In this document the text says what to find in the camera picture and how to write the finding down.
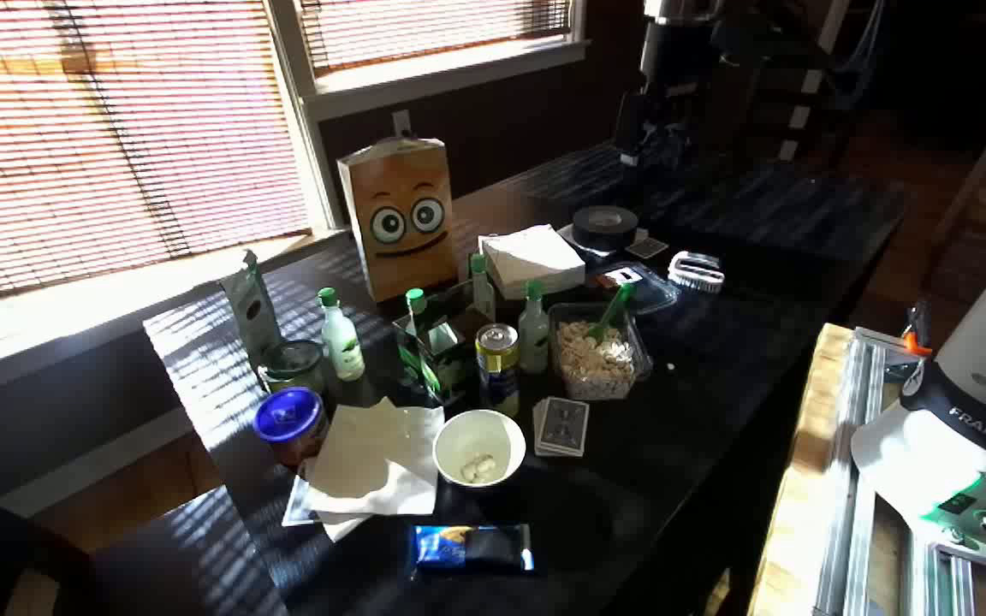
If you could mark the small bottle with green cap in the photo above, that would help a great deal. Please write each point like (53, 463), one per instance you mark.
(484, 291)
(345, 338)
(537, 333)

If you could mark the white wall outlet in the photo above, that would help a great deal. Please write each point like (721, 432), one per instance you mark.
(402, 121)

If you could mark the black open box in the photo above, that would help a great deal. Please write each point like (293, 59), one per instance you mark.
(456, 364)

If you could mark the dark spray bottle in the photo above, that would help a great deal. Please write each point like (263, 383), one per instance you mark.
(251, 308)

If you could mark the large window blind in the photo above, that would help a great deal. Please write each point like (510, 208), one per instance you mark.
(119, 125)

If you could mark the black round disc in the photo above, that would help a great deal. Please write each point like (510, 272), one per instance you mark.
(604, 224)

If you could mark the white bowl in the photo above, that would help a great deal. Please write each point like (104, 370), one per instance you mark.
(476, 441)

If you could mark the playing card deck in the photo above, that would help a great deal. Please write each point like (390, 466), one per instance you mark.
(564, 427)

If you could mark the clear plastic container of seeds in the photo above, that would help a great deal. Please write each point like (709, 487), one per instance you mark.
(599, 364)

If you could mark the dark camera stand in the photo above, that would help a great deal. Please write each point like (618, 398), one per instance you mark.
(677, 89)

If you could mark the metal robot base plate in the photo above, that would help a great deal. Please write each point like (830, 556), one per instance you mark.
(917, 524)

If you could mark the blue snack packet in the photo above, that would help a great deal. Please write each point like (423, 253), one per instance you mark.
(473, 548)

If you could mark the white paper napkin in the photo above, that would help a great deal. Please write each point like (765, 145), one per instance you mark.
(375, 455)

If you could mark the clear glass jar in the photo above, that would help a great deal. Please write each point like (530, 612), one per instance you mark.
(295, 364)

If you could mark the narrow window blind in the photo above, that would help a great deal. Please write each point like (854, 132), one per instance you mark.
(426, 25)

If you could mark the green plastic spoon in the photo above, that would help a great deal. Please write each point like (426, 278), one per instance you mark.
(618, 308)

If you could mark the white napkin stack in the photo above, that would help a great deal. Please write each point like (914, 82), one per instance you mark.
(532, 262)

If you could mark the brown paper bag with face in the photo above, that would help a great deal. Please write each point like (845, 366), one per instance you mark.
(402, 215)

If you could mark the blue cup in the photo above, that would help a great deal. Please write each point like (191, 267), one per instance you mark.
(290, 411)

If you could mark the gold metal can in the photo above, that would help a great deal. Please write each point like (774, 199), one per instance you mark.
(499, 359)

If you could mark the silver white small device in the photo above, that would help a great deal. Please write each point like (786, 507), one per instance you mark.
(696, 272)

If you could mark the green striped bottle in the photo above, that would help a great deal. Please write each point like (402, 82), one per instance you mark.
(418, 348)

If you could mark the black napkin tray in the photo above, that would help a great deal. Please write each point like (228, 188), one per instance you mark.
(540, 301)

